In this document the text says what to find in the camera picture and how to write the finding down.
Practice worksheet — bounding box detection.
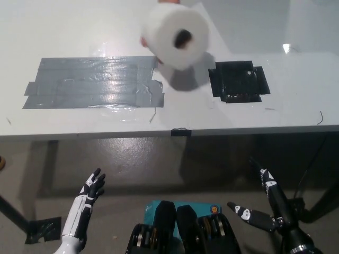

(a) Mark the black curved stand leg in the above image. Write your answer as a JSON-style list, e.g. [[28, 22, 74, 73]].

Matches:
[[304, 148, 339, 223]]

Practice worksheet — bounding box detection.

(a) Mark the black diagonal pole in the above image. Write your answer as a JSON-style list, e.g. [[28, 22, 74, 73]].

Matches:
[[0, 194, 30, 234]]

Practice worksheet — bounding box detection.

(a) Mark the grey duct tape patch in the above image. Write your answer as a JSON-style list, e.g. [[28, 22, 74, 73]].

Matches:
[[22, 55, 165, 110]]

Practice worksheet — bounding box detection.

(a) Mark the thin black cable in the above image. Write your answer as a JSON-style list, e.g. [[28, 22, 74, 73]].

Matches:
[[294, 134, 328, 199]]

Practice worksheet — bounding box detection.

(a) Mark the grey table leg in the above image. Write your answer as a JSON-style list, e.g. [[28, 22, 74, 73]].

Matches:
[[46, 139, 59, 186]]

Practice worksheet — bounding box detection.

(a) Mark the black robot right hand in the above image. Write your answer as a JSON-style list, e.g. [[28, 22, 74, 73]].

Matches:
[[227, 156, 316, 251]]

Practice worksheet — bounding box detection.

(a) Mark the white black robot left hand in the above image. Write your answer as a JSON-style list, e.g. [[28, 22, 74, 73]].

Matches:
[[54, 167, 106, 254]]

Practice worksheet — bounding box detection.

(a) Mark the white toilet paper roll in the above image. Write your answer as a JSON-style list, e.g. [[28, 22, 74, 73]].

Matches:
[[139, 2, 212, 71]]

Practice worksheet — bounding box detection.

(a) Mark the black teal robot body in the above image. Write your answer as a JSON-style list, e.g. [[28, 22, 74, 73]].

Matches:
[[126, 200, 242, 254]]

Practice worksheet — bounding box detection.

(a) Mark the person's bare hand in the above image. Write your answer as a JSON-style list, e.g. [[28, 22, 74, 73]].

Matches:
[[139, 0, 182, 64]]

